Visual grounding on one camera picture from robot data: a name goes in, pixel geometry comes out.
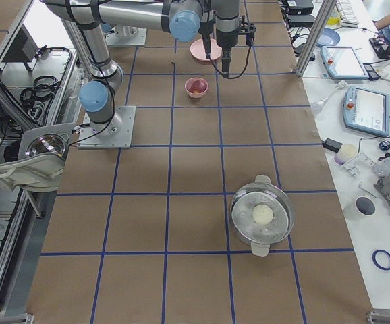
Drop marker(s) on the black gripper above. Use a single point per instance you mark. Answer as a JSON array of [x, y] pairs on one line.
[[226, 43]]

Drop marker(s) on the red apple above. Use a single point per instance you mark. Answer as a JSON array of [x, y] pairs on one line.
[[197, 87]]

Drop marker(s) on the pink bowl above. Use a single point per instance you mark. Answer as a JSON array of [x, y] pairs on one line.
[[189, 82]]

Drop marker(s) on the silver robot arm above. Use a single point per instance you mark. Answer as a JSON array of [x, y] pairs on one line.
[[183, 20], [206, 27]]

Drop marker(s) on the pink plate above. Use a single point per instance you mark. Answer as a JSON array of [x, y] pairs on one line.
[[197, 50]]

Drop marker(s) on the blue plate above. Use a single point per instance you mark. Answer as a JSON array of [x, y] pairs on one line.
[[328, 37]]

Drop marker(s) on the light bulb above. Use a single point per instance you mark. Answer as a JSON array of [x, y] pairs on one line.
[[317, 106]]

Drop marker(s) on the yellow tape roll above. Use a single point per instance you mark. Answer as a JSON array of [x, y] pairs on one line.
[[334, 18]]

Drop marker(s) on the far teach pendant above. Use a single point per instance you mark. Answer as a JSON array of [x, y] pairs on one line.
[[342, 63]]

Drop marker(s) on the teach pendant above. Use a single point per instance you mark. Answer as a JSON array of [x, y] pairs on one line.
[[367, 111], [342, 63]]

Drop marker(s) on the black power adapter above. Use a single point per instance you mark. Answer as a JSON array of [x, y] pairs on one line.
[[331, 145]]

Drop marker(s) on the near teach pendant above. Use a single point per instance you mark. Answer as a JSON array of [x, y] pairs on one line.
[[367, 111]]

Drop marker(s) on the purple white cup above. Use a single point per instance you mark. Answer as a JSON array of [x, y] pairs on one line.
[[345, 153]]

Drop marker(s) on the steel steamer pot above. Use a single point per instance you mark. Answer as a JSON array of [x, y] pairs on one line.
[[260, 237]]

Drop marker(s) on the white steamed bun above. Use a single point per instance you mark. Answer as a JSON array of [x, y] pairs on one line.
[[262, 214]]

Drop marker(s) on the glass pot lid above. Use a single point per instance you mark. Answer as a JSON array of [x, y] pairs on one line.
[[48, 143]]

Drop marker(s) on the white cup dark inside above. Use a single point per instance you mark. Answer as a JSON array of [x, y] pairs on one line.
[[360, 208]]

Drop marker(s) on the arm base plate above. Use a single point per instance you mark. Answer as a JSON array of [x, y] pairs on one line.
[[117, 134], [126, 36]]

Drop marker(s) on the aluminium frame post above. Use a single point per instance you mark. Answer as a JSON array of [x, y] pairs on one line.
[[321, 19]]

